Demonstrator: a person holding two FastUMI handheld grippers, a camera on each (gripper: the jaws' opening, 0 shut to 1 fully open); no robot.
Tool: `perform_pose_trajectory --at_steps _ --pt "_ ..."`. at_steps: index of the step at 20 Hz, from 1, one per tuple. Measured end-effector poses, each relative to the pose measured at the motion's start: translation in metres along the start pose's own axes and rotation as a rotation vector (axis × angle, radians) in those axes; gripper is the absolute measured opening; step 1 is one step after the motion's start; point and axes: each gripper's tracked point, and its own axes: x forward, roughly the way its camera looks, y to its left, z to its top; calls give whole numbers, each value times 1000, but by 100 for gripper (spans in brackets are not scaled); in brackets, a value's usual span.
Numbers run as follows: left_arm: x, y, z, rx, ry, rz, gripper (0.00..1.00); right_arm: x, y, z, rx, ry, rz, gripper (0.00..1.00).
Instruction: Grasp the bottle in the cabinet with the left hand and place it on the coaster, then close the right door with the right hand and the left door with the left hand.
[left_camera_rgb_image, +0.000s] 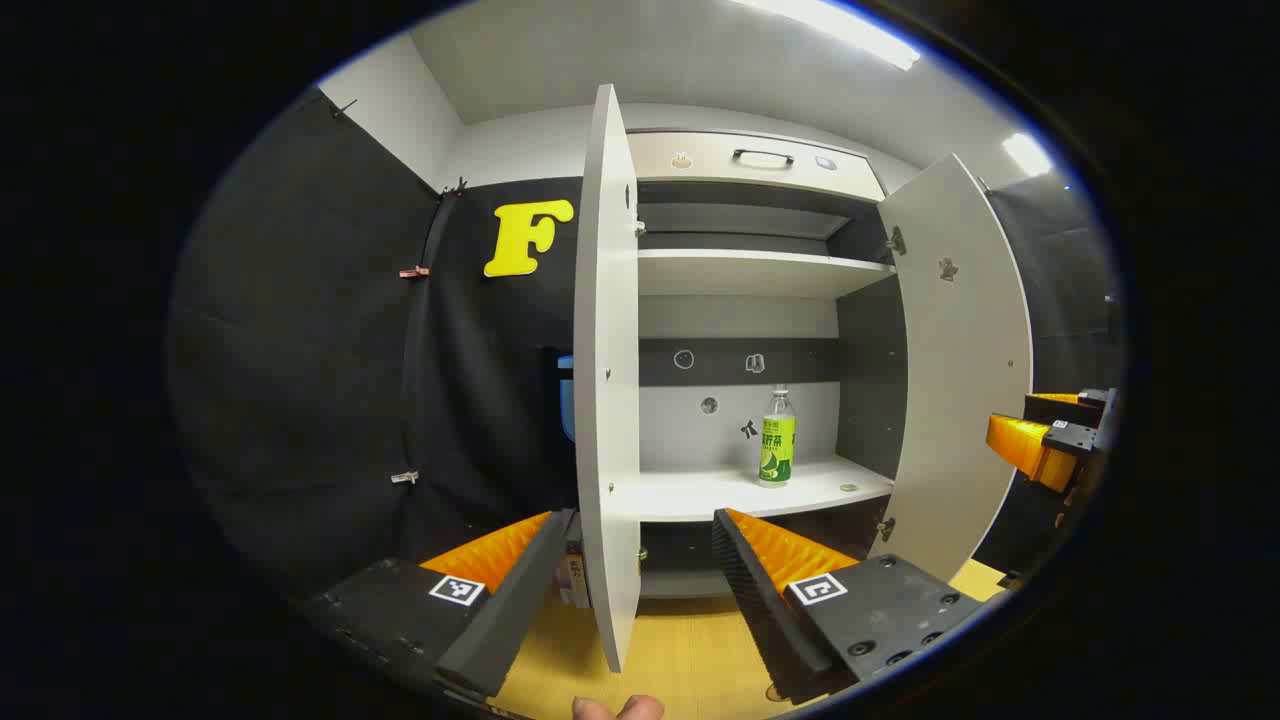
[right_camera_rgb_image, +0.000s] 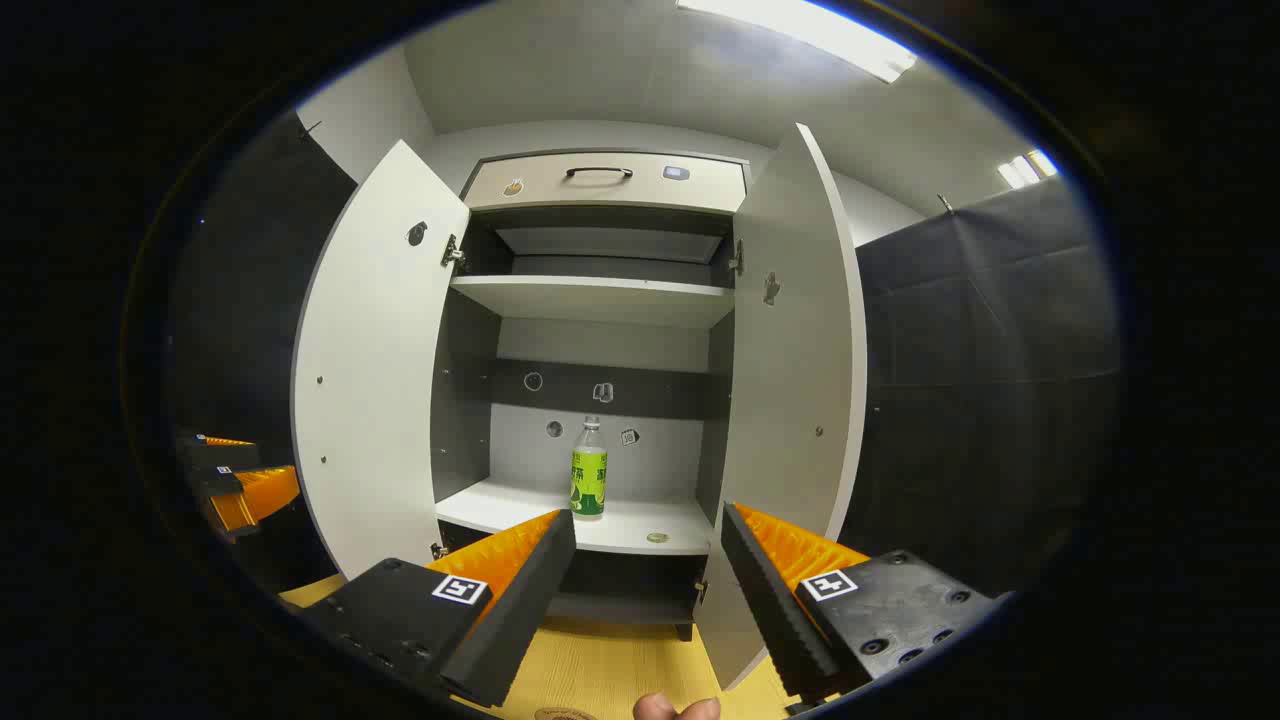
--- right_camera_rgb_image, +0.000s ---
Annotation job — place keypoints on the grey white cabinet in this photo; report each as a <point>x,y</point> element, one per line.
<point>600,345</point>

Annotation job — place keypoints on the small ceiling light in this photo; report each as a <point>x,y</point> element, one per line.
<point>1025,168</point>

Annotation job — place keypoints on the white cabinet door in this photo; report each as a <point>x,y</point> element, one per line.
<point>790,400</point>
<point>370,380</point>

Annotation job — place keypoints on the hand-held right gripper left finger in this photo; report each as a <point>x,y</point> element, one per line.
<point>520,600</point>

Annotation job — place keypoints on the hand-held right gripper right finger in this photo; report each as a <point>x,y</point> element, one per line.
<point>770,610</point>

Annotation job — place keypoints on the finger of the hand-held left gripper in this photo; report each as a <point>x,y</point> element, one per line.
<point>255,495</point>
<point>225,452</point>

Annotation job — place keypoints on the black backdrop cloth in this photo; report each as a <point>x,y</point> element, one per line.
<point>250,300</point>
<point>1000,380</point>

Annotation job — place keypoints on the white cabinet shelf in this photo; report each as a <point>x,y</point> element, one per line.
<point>600,298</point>
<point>520,510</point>

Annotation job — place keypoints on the long ceiling light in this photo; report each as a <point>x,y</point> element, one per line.
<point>800,30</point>

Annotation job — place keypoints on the green label plastic bottle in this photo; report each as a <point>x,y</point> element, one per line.
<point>588,480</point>

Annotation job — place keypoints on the metal door hinge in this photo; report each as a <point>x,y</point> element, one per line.
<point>737,258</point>
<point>452,252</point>

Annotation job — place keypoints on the beige cabinet drawer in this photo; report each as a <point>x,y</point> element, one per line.
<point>620,192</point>

